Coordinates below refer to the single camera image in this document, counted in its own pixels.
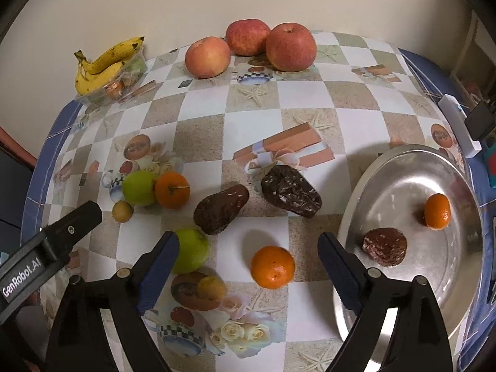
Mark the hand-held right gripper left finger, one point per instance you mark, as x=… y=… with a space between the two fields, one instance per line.
x=157 y=275

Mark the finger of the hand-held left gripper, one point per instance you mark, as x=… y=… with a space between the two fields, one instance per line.
x=73 y=228

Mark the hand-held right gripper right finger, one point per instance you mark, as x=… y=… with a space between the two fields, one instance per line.
x=341 y=271

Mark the dark brown wrinkled date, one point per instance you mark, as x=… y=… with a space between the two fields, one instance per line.
x=221 y=215
x=384 y=247
x=290 y=195

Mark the small yellow-brown round fruit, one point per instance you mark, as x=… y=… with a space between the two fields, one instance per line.
x=211 y=287
x=123 y=211

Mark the green round citrus fruit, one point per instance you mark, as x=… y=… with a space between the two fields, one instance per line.
x=192 y=250
x=137 y=188

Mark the orange mandarin with stem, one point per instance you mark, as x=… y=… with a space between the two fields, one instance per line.
x=172 y=190

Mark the round silver metal tray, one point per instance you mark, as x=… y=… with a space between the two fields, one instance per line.
x=407 y=186

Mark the red-edged dark furniture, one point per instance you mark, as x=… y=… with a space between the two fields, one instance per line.
x=15 y=151

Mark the clear plastic container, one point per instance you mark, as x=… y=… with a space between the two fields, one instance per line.
x=135 y=69

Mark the bunch of yellow bananas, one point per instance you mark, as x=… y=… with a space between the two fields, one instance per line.
x=104 y=60

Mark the teal object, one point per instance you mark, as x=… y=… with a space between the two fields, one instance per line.
x=492 y=170

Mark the white oblong device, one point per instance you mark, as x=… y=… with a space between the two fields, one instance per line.
x=459 y=124

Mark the black device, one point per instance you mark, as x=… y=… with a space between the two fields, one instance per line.
x=480 y=120

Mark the pale red apple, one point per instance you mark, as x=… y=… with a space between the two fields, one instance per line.
x=207 y=57

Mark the large red apple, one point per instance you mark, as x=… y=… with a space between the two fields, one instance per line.
x=290 y=47

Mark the white shelf unit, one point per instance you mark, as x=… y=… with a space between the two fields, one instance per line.
x=478 y=54

